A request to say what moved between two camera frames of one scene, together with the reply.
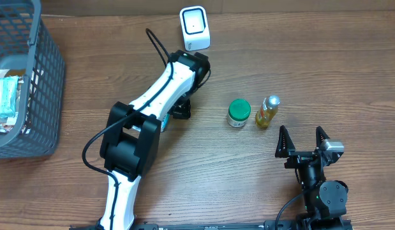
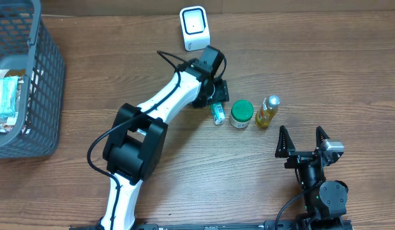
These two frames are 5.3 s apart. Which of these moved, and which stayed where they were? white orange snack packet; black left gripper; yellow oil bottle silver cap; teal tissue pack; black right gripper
Moved: black left gripper
Stayed: white orange snack packet; black right gripper; yellow oil bottle silver cap; teal tissue pack
